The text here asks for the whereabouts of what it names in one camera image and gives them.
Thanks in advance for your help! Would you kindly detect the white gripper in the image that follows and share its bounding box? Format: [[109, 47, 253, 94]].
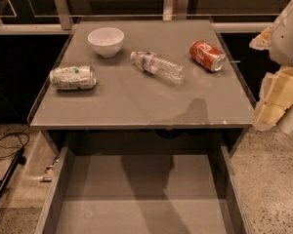
[[249, 0, 293, 131]]

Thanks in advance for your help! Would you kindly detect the clear plastic water bottle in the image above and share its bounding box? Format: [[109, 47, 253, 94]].
[[130, 51, 185, 85]]

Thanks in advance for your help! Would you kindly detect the grey cabinet with top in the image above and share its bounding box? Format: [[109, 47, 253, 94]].
[[26, 19, 264, 158]]

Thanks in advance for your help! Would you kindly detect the open grey top drawer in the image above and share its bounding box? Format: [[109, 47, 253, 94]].
[[35, 145, 254, 234]]

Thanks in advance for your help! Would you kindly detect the drawer slide metal hardware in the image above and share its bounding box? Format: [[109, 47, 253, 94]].
[[41, 157, 59, 182]]

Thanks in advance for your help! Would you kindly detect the red cola can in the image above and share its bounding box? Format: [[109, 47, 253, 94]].
[[189, 41, 226, 72]]

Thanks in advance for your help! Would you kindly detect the white ceramic bowl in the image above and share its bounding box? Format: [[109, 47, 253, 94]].
[[87, 27, 125, 58]]

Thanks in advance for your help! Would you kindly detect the white green soda can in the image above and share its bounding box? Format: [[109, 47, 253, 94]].
[[49, 65, 97, 91]]

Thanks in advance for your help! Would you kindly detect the black floor stand base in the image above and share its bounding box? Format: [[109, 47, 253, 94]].
[[0, 147, 26, 198]]

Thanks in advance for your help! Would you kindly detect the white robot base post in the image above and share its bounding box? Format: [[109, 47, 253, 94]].
[[277, 105, 293, 135]]

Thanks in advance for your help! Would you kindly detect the middle metal bracket post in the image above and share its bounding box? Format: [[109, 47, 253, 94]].
[[162, 0, 189, 21]]

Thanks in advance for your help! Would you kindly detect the metal bracket post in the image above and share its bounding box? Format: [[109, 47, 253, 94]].
[[54, 0, 73, 30], [162, 0, 189, 21]]

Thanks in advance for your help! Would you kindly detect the left metal bracket post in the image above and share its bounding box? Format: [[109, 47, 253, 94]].
[[54, 0, 73, 30]]

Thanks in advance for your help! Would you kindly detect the horizontal metal rail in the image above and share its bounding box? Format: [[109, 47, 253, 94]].
[[0, 22, 271, 35]]

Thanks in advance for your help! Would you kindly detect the black cable on floor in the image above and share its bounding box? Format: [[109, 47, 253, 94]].
[[0, 132, 30, 162]]

